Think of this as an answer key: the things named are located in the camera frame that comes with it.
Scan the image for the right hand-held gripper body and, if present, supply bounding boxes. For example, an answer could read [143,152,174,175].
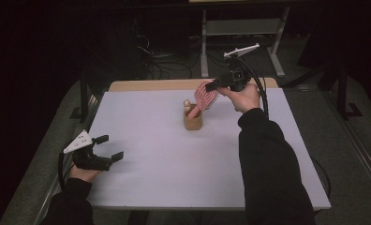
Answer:
[215,43,260,93]

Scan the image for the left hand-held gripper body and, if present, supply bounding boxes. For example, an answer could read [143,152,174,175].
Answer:
[63,129,113,173]

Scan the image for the pink hairbrush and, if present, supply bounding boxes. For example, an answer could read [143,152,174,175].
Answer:
[186,80,221,120]

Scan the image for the tan holder cup with figurine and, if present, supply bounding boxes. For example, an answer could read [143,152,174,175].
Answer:
[183,98,203,131]

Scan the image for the person's left hand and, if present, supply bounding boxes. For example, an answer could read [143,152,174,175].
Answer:
[67,163,101,184]

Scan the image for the person's right hand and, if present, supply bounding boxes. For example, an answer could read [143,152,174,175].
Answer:
[216,82,262,114]

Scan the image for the black metal stand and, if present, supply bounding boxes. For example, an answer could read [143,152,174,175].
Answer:
[317,60,364,122]
[68,70,97,124]

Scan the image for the light wooden table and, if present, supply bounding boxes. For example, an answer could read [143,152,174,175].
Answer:
[108,77,279,93]

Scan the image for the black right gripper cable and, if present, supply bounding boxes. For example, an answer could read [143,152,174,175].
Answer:
[235,56,332,202]

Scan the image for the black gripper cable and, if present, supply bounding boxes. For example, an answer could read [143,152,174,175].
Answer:
[235,56,332,202]
[57,151,76,192]

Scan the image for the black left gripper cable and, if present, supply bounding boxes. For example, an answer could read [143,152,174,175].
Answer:
[57,151,76,192]

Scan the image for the tangle of black floor cables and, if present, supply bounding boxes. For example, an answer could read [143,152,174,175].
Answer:
[133,31,269,80]

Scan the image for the grey metal table frame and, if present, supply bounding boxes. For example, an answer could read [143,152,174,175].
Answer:
[200,6,291,79]

